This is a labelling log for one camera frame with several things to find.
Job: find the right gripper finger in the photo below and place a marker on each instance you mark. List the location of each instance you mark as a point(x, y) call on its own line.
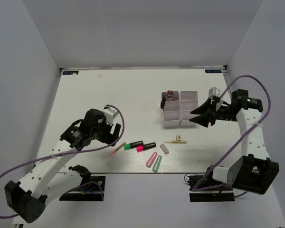
point(204, 120)
point(207, 107)

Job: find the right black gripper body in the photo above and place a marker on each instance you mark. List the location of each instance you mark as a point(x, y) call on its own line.
point(224, 113)

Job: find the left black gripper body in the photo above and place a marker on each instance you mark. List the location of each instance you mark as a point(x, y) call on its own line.
point(103, 133)

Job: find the pink tube of pencils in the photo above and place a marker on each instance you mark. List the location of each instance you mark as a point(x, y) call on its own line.
point(169, 95)

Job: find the black handled scissors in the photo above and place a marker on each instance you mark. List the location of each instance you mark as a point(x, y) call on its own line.
point(163, 103)

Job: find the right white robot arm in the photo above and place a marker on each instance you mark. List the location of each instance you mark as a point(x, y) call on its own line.
point(254, 171)

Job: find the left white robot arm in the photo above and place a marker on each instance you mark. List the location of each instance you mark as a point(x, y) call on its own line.
point(29, 196)

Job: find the orange pen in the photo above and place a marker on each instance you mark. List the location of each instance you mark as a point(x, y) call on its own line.
point(117, 149)

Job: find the right white divided container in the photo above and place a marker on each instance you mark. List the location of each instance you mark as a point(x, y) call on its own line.
point(188, 102)

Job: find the white divided container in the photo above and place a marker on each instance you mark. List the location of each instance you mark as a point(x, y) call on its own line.
point(188, 102)
point(171, 116)

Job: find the green capped black marker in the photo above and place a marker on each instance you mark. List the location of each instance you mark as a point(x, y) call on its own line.
point(132, 145)

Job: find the pink capped black marker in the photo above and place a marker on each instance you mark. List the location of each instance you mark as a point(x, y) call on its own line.
point(144, 147)

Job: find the small wooden sharpener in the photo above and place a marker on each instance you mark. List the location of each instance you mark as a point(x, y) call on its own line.
point(178, 137)

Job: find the left white divided container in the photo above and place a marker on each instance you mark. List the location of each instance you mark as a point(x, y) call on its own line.
point(171, 116)

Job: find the right blue table label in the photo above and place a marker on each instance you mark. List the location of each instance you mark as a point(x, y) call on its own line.
point(213, 71)

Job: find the blue table label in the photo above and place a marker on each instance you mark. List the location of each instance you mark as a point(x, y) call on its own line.
point(213, 71)
point(70, 72)

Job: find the yellow highlighter pen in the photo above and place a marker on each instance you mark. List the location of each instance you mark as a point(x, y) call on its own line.
point(176, 142)

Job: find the pink correction tape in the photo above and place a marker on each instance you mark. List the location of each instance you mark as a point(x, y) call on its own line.
point(151, 160)

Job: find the grey eraser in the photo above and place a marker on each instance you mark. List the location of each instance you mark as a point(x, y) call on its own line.
point(164, 149)

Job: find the green correction tape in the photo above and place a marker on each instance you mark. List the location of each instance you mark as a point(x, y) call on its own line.
point(157, 163)

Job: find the left blue table label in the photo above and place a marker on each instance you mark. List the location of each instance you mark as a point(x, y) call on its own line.
point(70, 72)

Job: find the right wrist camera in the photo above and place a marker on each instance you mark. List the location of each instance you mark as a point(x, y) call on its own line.
point(214, 94)

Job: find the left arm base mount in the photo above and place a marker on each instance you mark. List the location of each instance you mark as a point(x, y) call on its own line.
point(92, 192)

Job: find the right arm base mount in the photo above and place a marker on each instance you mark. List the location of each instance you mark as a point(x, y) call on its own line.
point(209, 190)

